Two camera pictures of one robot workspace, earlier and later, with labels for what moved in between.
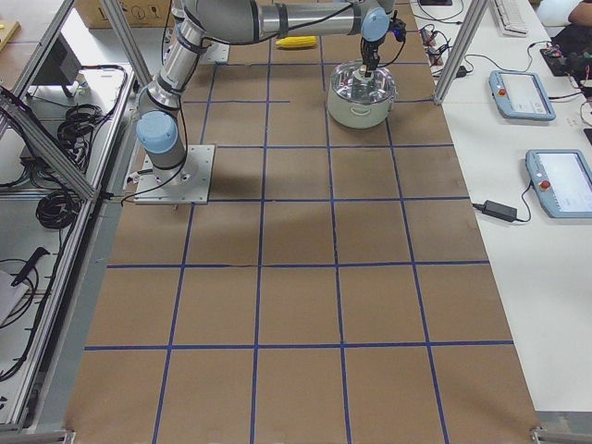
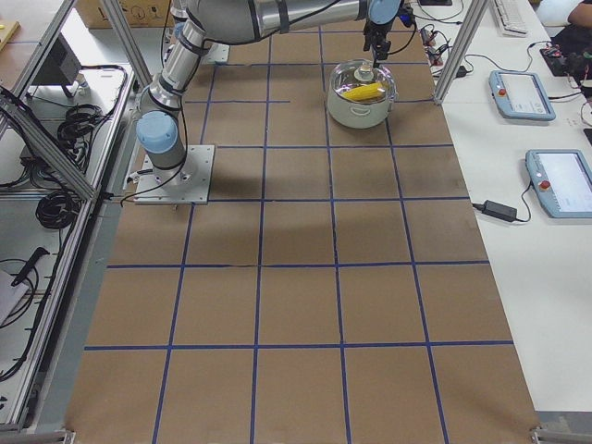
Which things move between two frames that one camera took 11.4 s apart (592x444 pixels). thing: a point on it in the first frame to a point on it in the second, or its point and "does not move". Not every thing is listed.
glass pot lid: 376,86 does not move
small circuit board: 429,43 does not move
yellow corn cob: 298,42 to 364,92
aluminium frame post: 474,18 does not move
